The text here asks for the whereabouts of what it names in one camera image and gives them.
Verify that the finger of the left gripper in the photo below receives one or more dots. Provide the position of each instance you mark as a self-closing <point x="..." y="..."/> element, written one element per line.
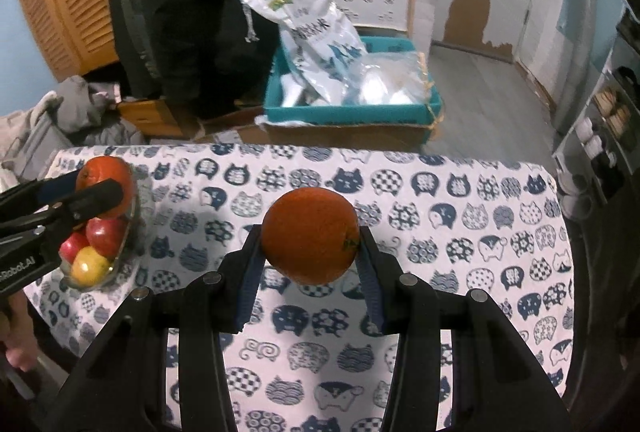
<point x="27" y="198"/>
<point x="85" y="204"/>

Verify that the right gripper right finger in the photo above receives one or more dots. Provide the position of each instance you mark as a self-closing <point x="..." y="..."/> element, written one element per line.
<point x="401" y="303"/>

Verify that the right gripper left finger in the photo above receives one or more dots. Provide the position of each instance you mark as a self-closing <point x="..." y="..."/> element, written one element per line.
<point x="218" y="302"/>

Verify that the red apple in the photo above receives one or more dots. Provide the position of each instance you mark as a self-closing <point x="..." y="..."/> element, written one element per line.
<point x="106" y="235"/>
<point x="70" y="248"/>

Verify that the large orange front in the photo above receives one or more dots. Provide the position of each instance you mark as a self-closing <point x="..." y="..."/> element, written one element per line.
<point x="103" y="168"/>

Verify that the large orange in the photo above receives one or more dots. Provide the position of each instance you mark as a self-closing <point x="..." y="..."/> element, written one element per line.
<point x="103" y="168"/>
<point x="311" y="235"/>

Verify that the brownish yellow pear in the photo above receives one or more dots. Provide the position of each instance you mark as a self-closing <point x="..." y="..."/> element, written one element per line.
<point x="89" y="268"/>

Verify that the person's left hand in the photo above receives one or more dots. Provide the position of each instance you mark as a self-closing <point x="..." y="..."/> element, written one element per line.
<point x="17" y="333"/>

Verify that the green glass bowl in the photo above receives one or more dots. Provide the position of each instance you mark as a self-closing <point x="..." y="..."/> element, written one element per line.
<point x="130" y="216"/>

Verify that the grey clothes pile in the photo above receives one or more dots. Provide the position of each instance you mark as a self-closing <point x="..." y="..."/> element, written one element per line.
<point x="86" y="114"/>

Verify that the cat pattern tablecloth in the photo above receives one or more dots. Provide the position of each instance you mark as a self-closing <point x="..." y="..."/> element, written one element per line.
<point x="309" y="359"/>

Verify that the wooden drawer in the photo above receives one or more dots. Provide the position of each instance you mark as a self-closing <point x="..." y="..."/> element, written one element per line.
<point x="152" y="118"/>

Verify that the teal cardboard box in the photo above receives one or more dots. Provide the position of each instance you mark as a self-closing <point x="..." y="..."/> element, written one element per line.
<point x="420" y="115"/>

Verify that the black hanging coat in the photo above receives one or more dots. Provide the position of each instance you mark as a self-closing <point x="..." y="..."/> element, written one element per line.
<point x="199" y="55"/>

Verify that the clear plastic bag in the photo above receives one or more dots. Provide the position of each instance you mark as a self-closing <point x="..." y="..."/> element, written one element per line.
<point x="387" y="78"/>

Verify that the white shoe rack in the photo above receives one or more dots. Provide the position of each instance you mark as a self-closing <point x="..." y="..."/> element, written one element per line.
<point x="600" y="151"/>

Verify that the white rice bag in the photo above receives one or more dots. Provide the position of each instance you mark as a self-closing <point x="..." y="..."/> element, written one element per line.
<point x="319" y="42"/>

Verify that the silver vertical pipe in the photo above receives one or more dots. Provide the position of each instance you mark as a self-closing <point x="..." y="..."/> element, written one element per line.
<point x="579" y="17"/>

